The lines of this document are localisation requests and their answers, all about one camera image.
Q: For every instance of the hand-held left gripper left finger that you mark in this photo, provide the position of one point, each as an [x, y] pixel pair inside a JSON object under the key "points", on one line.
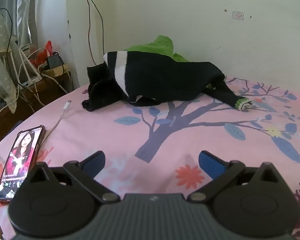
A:
{"points": [[95, 163]]}

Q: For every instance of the grey floral hanging cloth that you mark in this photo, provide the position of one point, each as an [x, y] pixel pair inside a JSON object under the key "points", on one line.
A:
{"points": [[2, 67]]}

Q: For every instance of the white router with antennas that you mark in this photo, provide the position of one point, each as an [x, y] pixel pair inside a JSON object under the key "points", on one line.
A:
{"points": [[27, 78]]}

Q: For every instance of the green and black knitted sweater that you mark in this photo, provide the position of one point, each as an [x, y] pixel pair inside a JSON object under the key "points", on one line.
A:
{"points": [[165, 80]]}

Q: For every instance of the wooden side table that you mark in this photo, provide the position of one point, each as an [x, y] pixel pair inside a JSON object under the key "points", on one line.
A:
{"points": [[40, 97]]}

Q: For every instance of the black power adapter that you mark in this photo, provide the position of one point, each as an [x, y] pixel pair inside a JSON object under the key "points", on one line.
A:
{"points": [[54, 61]]}

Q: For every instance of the pink floral bed sheet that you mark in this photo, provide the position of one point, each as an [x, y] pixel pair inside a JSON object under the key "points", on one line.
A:
{"points": [[90, 130]]}

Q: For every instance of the red plastic bag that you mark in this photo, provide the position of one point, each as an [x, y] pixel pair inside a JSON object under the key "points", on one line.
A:
{"points": [[48, 48]]}

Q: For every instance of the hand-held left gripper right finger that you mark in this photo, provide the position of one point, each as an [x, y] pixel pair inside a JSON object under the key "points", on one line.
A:
{"points": [[210, 165]]}

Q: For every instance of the smartphone in dark case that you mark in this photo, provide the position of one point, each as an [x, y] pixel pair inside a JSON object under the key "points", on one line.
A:
{"points": [[20, 155]]}

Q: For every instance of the pale window curtain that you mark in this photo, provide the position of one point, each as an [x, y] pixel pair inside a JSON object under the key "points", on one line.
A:
{"points": [[22, 10]]}

